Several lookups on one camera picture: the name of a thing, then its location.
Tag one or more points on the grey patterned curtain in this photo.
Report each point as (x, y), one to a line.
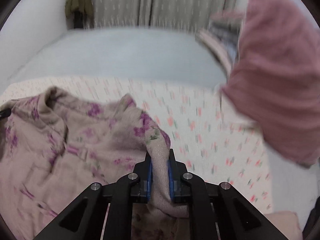
(184, 15)

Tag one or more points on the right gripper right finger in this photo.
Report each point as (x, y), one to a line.
(216, 211)

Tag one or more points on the olive green hanging jacket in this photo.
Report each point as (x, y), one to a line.
(80, 12)

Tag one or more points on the striped folded blanket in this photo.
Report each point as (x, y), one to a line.
(221, 37)

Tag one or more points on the beige purple floral garment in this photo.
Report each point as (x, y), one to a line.
(54, 145)

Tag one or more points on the pink pillow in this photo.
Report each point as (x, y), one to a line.
(275, 81)

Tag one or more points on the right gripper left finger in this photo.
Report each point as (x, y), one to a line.
(103, 211)

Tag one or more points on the white floral patterned sheet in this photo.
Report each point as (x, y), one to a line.
(205, 132)

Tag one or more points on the light blue bed sheet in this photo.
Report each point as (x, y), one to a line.
(161, 56)

